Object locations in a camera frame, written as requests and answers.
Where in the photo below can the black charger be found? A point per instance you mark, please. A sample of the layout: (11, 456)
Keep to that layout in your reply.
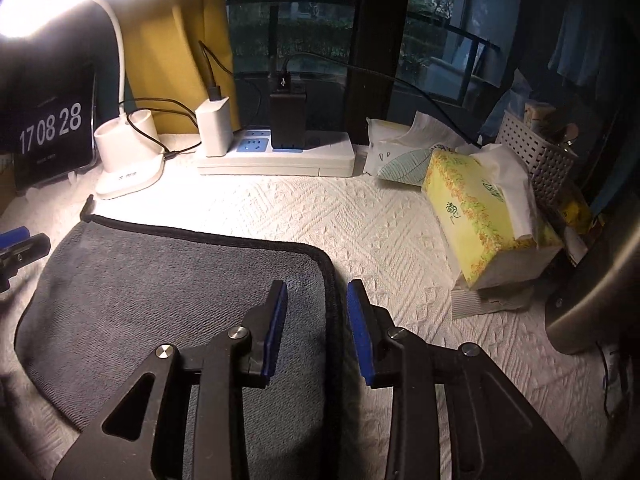
(288, 120)

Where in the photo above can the yellow curtain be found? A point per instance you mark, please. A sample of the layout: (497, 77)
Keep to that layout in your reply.
(187, 45)

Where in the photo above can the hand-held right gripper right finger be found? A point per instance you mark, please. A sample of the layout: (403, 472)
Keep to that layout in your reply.
(361, 332)

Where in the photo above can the grey towel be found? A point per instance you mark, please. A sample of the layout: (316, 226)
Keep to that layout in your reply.
(150, 300)

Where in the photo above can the tablet with clock display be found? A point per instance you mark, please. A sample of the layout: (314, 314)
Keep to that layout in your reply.
(47, 130)

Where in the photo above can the white charger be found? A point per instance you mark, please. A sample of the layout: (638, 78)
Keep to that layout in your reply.
(214, 127)

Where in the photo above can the white textured table cloth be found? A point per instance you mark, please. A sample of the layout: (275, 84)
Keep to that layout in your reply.
(390, 270)

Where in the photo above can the white plastic basket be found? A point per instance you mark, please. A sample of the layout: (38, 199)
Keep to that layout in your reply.
(537, 157)

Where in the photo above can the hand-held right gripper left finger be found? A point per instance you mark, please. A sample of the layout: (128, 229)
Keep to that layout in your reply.
(276, 327)

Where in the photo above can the leaf print tissue pack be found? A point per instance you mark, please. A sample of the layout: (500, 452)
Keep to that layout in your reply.
(400, 160)

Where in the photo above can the white power strip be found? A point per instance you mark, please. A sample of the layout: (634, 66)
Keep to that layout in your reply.
(300, 152)

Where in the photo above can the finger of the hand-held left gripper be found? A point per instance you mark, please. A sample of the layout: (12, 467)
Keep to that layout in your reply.
(20, 247)

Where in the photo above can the yellow tissue pack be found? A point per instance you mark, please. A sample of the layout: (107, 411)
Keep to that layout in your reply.
(487, 220)

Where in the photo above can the white desk lamp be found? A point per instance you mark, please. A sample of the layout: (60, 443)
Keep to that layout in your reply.
(125, 160)

